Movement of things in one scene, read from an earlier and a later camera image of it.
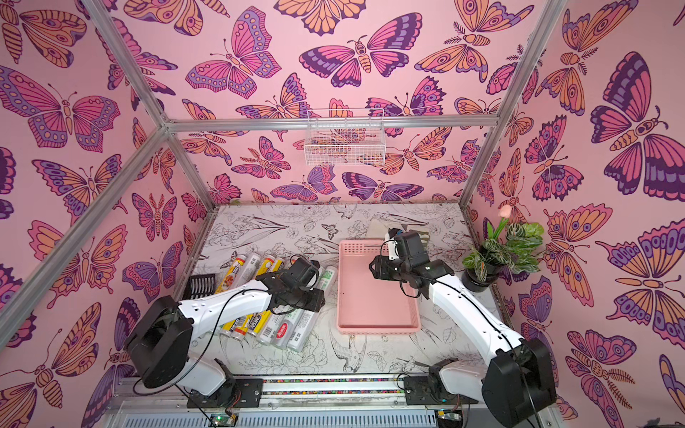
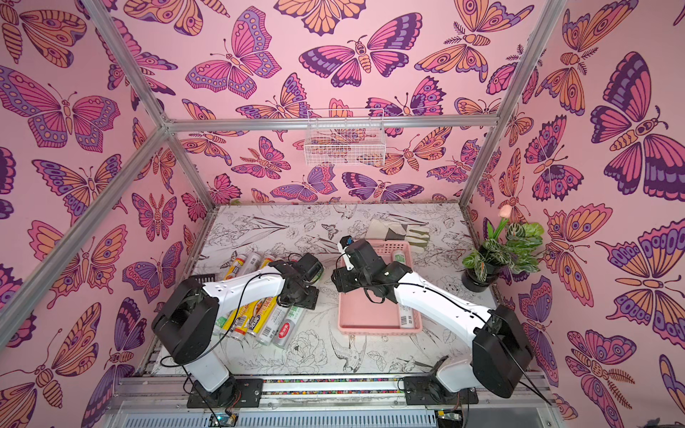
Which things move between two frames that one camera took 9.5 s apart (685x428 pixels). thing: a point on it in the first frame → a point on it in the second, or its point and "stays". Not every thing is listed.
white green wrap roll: (308, 318) → (406, 315)
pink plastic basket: (367, 305) stays
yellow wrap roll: (259, 322) stays
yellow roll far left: (231, 275) stays
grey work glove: (378, 229) stays
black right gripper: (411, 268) → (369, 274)
